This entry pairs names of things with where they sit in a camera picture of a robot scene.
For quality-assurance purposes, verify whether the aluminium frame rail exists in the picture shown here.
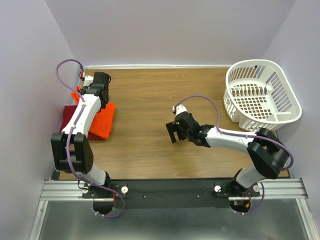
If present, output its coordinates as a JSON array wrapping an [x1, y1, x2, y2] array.
[[40, 178, 308, 201]]

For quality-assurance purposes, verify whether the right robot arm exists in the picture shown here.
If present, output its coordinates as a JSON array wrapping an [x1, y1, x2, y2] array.
[[165, 111, 290, 196]]

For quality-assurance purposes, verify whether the white plastic laundry basket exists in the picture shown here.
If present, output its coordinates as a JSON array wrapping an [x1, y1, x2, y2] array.
[[223, 59, 302, 132]]

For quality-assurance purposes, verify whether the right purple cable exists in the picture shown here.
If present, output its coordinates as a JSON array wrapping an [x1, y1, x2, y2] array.
[[172, 94, 295, 216]]

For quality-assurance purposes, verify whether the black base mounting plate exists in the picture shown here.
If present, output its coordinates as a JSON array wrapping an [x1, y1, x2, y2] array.
[[81, 177, 260, 213]]

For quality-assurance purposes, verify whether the orange t-shirt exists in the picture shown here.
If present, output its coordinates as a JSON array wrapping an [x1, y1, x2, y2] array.
[[87, 102, 116, 141]]

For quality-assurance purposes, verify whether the folded dark red t-shirt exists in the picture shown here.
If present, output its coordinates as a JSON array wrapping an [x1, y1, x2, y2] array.
[[59, 105, 108, 141]]

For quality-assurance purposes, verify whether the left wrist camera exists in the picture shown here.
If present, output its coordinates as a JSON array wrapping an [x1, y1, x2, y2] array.
[[79, 72, 94, 88]]

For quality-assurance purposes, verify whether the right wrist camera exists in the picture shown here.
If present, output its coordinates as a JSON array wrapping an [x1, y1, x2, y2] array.
[[172, 104, 188, 115]]

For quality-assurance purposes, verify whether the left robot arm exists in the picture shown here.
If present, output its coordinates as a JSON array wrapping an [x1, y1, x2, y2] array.
[[50, 71, 113, 198]]

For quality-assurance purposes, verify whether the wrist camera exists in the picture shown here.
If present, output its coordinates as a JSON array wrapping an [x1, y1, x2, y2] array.
[[79, 72, 94, 88], [172, 104, 188, 115]]

